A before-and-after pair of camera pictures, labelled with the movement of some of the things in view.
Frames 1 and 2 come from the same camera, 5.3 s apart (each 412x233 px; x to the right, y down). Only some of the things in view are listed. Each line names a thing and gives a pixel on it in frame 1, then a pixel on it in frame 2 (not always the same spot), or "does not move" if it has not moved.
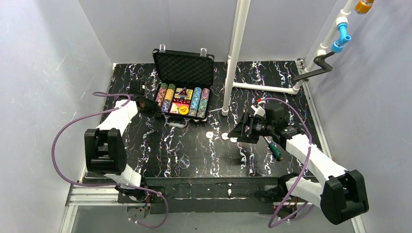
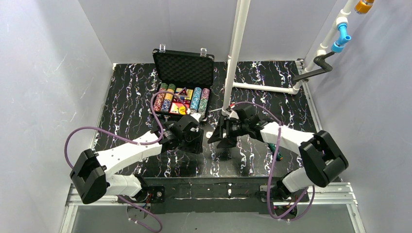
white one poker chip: x=209 y=134 does not move
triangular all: x=183 y=92 does not move
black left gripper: x=136 y=88 -> x=194 y=141
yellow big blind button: x=183 y=110 does not move
